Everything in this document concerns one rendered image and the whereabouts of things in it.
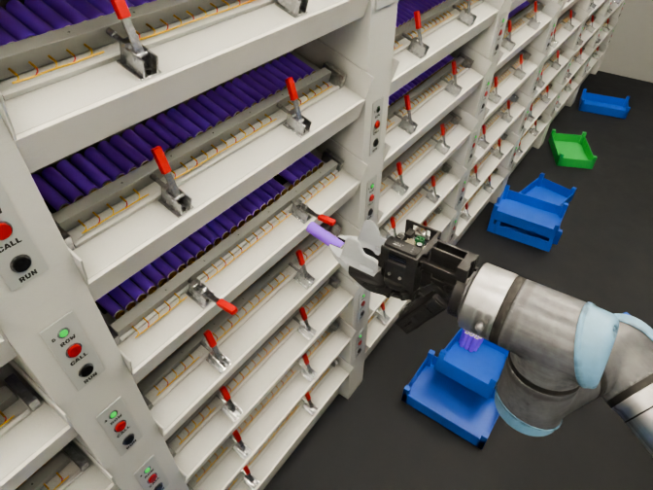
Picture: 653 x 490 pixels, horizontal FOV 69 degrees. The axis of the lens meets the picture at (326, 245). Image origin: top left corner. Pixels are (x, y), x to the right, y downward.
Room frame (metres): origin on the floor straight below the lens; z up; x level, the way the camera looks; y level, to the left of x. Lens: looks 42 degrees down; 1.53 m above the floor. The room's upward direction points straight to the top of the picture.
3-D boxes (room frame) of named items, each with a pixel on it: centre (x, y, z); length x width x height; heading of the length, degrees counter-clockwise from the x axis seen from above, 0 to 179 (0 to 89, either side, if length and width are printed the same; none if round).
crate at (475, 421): (0.86, -0.44, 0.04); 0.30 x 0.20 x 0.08; 54
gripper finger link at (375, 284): (0.46, -0.07, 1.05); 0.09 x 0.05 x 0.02; 58
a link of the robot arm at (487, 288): (0.39, -0.20, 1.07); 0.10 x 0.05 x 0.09; 144
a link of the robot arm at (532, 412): (0.34, -0.29, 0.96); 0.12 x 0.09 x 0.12; 116
